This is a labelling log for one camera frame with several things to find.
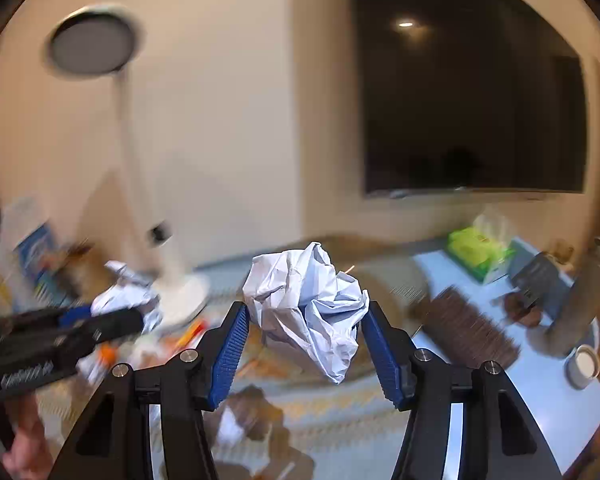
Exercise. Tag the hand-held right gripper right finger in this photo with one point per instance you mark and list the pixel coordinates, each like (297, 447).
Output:
(387, 360)

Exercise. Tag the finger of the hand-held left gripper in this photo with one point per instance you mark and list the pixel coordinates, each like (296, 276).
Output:
(45, 319)
(110, 327)

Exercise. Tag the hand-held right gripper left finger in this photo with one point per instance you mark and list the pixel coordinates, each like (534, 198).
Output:
(229, 355)

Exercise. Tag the printed paper ball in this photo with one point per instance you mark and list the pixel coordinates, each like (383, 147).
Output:
(125, 300)

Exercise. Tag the white paper ball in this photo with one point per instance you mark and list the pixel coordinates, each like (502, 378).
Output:
(305, 305)

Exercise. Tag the person's left hand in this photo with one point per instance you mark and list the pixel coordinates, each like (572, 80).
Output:
(25, 442)

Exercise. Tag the orange marker pen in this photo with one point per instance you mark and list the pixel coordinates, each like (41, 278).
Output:
(190, 334)

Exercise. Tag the stack of books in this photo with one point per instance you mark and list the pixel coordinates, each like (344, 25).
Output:
(35, 255)

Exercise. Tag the patterned rug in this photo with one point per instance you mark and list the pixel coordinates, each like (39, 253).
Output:
(330, 410)

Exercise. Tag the brown woven mat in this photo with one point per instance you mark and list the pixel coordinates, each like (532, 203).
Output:
(465, 330)

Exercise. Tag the green tissue pack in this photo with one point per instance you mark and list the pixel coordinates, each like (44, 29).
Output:
(475, 252)

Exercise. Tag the small brown object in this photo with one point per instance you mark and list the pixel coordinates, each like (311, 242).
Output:
(522, 310)

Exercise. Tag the white stand lamp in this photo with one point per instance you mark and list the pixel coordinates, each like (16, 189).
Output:
(130, 170)

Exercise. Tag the dark notebook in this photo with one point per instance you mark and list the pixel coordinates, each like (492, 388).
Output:
(535, 275)

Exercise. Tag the small white cup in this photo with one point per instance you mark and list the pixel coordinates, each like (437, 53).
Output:
(585, 362)

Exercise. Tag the metal cylinder flask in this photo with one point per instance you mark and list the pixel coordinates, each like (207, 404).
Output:
(577, 305)

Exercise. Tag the black television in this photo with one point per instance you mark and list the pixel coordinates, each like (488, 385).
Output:
(470, 95)

